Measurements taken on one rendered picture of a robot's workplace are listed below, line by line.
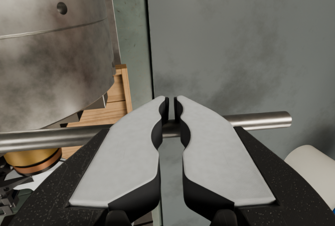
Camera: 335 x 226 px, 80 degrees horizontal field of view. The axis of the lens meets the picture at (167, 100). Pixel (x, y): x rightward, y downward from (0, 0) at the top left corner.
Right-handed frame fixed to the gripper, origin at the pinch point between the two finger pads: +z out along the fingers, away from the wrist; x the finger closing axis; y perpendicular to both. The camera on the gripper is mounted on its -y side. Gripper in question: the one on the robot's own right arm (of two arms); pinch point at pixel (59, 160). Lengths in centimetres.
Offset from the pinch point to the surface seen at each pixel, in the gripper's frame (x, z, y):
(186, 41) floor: -109, 61, 2
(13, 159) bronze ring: 3.6, -4.7, -4.8
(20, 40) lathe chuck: 12.6, 5.3, -23.8
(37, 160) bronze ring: 3.5, -1.6, -3.8
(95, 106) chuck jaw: 2.5, 8.5, -11.7
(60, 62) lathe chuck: 10.8, 7.5, -21.2
